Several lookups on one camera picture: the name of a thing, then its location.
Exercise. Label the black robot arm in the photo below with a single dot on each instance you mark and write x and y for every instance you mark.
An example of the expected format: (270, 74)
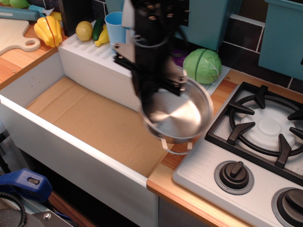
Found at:
(149, 54)

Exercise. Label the light blue plastic cup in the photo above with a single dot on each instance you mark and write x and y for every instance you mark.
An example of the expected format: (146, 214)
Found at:
(116, 33)

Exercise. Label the black stove knob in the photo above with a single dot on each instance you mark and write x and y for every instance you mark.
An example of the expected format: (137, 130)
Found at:
(287, 206)
(234, 177)

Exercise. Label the green toy cucumber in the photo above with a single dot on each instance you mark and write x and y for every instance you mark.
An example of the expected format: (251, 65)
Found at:
(97, 29)

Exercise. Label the black left stove knob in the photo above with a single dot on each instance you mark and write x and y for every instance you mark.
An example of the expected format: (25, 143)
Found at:
(234, 177)

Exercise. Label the blue clamp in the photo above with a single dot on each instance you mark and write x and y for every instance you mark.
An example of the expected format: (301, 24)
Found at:
(27, 184)

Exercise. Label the white toy sink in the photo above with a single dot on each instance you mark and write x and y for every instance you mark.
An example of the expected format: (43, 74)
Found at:
(114, 184)

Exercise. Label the green toy cabbage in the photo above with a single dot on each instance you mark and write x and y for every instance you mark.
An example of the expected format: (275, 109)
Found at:
(203, 65)

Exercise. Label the teal box with black panel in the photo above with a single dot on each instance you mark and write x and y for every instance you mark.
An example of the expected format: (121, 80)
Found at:
(200, 22)

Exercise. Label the white cutting board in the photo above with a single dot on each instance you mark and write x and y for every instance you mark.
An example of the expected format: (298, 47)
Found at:
(12, 33)

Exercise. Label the stainless steel pot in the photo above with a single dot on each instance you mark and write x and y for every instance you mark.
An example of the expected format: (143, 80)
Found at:
(177, 120)

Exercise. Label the teal toy knife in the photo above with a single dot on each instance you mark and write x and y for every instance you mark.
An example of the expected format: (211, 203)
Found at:
(33, 13)

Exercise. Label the black right stove knob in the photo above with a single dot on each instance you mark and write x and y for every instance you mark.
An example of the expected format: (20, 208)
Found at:
(287, 206)

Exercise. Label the black burner grate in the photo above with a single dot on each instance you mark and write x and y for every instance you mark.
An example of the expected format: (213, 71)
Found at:
(264, 128)

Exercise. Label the yellow toy bell pepper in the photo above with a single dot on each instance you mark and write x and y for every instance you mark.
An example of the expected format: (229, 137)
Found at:
(48, 29)

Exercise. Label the teal box right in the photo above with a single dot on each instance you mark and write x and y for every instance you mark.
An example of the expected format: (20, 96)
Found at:
(282, 43)

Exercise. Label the purple toy eggplant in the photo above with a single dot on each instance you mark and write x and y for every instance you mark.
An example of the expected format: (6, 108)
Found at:
(179, 56)

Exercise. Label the yellow toy banana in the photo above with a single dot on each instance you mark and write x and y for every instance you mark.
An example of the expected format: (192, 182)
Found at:
(103, 37)

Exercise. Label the grey toy stove top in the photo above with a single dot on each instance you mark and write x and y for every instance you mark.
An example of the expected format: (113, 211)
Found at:
(196, 173)

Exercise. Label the yellow toy potato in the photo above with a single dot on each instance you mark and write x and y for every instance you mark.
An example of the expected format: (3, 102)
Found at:
(84, 30)

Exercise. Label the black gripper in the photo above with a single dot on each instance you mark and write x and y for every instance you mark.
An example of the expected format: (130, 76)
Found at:
(152, 67)

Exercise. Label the cardboard sheet in sink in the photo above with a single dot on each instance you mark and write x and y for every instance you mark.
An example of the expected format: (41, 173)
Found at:
(107, 126)

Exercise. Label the green toy fruit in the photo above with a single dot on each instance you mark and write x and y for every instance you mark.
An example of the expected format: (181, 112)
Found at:
(20, 4)

